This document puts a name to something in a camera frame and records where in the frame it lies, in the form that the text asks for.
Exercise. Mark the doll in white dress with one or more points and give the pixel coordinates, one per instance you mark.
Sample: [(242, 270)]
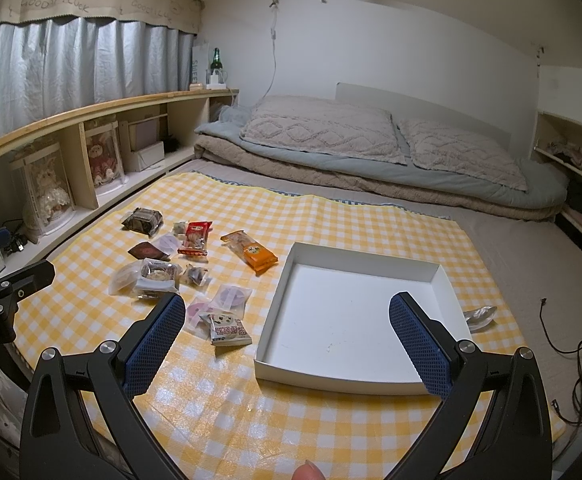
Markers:
[(51, 199)]

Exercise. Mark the beige pillow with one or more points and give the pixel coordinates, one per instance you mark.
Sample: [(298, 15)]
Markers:
[(439, 147), (324, 127)]

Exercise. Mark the left beige pillow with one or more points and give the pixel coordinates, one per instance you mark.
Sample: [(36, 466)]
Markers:
[(324, 127)]

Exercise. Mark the doll in red dress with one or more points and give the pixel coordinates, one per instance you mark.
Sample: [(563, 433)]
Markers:
[(102, 159)]

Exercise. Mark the wooden bedside shelf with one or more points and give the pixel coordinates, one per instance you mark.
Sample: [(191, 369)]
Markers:
[(183, 111)]

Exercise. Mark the green glass bottle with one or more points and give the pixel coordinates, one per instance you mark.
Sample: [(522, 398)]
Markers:
[(216, 67)]

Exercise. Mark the beige folded blanket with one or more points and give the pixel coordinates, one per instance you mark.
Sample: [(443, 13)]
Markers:
[(226, 153)]

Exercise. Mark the yellow checkered mat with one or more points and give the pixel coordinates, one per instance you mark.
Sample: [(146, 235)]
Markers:
[(208, 409)]

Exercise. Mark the orange cracker packet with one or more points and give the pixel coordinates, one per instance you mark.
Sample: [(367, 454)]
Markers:
[(255, 255)]

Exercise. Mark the silver grey curtain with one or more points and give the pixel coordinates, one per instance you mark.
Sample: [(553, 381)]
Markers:
[(50, 67)]

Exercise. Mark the person right hand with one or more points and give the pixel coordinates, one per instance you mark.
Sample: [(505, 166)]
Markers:
[(308, 471)]

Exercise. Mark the black silver cake packet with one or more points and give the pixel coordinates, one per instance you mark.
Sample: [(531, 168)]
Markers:
[(143, 221)]

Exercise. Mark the pink donut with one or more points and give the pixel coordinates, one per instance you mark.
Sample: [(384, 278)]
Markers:
[(195, 325)]

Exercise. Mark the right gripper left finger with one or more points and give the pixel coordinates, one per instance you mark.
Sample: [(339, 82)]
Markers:
[(58, 440)]

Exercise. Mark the white shallow box tray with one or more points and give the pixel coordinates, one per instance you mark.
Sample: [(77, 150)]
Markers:
[(328, 325)]

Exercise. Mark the white box on shelf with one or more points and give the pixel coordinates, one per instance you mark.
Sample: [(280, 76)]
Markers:
[(137, 161)]

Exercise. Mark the grey blue folded duvet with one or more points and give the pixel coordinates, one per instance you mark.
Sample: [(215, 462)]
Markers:
[(546, 185)]

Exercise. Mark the crumpled silver wrapper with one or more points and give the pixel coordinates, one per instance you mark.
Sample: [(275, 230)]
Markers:
[(479, 319)]

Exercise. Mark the red snack packet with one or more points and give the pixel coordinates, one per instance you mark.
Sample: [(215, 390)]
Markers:
[(194, 240)]

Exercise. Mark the dark brown snack packet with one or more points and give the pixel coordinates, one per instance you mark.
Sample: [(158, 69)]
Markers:
[(146, 250)]

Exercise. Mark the purple donut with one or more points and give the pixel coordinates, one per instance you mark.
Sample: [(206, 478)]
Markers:
[(232, 299)]

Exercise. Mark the white cartoon candy packet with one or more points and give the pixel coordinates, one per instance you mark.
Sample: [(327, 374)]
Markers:
[(226, 330)]

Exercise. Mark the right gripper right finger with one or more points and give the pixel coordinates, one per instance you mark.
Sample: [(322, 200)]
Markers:
[(514, 440)]

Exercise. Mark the right beige pillow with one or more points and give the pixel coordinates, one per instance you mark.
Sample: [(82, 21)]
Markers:
[(439, 147)]

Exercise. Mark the swirl cookie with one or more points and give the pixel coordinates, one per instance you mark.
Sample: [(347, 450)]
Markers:
[(156, 278)]

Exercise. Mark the beige donut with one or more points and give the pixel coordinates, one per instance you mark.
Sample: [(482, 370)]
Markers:
[(124, 279)]

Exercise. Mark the small dark candy packet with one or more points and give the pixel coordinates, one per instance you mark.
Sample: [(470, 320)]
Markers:
[(196, 277)]

